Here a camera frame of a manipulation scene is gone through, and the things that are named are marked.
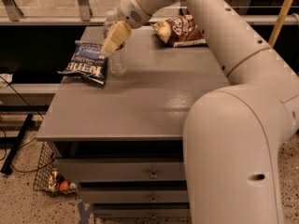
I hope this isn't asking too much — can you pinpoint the metal railing frame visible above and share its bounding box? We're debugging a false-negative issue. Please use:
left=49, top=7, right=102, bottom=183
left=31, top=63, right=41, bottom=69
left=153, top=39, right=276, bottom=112
left=0, top=0, right=299, bottom=26

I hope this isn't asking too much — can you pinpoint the clear plastic water bottle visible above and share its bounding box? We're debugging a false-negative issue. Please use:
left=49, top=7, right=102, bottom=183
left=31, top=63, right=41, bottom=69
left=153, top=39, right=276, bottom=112
left=103, top=10, right=127, bottom=77

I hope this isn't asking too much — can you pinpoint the black wire basket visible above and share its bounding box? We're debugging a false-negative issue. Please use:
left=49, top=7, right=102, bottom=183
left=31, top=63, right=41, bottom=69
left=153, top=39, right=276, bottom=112
left=34, top=144, right=77, bottom=196

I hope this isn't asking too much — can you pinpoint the brown chip bag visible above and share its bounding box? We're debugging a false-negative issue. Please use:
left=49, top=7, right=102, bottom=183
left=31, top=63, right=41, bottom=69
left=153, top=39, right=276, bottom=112
left=151, top=15, right=206, bottom=48

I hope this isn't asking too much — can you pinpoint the blue kettle chip bag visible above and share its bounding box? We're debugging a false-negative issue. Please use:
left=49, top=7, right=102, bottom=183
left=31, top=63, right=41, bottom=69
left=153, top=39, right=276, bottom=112
left=59, top=40, right=108, bottom=85

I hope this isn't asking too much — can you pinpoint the black metal floor bar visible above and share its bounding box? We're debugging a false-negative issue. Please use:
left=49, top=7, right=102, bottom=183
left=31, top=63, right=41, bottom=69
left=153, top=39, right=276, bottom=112
left=1, top=114, right=34, bottom=175

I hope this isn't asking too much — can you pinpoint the yellow wooden ladder frame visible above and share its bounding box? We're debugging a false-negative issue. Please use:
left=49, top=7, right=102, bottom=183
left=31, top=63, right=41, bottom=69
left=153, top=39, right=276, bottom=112
left=268, top=0, right=293, bottom=47

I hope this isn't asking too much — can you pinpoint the grey drawer cabinet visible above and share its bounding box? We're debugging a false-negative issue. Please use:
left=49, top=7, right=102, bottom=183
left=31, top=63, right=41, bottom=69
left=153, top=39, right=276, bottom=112
left=36, top=25, right=232, bottom=221

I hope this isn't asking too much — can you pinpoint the crumpled snack wrapper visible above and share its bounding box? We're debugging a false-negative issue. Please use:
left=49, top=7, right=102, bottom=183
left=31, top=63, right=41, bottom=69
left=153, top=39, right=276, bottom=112
left=48, top=168, right=64, bottom=192

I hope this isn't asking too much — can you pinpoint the black floor cable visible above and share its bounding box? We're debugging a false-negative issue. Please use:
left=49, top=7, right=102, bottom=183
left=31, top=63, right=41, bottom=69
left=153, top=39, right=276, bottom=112
left=0, top=75, right=56, bottom=175

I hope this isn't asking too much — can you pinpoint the grey drawer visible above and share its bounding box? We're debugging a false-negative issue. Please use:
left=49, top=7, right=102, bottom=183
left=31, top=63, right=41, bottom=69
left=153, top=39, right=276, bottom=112
left=78, top=187, right=189, bottom=204
left=92, top=203, right=191, bottom=219
left=54, top=158, right=185, bottom=182

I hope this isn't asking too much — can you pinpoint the top grey drawer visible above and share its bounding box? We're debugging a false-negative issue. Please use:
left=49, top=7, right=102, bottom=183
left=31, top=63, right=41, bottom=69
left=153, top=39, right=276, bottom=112
left=54, top=158, right=185, bottom=182

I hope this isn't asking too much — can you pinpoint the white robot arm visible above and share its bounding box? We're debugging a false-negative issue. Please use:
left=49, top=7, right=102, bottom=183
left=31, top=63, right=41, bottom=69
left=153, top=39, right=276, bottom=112
left=103, top=0, right=299, bottom=224

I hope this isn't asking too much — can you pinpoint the bottom grey drawer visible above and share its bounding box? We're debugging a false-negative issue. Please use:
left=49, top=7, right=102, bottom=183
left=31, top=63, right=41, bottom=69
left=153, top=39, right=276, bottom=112
left=92, top=203, right=191, bottom=219

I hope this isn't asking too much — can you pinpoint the middle grey drawer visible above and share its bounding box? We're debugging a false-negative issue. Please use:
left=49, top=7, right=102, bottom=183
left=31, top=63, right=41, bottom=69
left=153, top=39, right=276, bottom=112
left=78, top=187, right=189, bottom=204

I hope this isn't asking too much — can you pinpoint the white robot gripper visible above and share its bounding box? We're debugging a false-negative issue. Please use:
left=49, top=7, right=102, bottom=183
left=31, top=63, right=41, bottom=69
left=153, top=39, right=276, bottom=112
left=101, top=0, right=150, bottom=57

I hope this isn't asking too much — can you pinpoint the orange ball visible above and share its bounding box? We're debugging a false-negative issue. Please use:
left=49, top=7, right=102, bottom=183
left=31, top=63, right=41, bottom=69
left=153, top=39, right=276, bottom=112
left=59, top=180, right=70, bottom=191

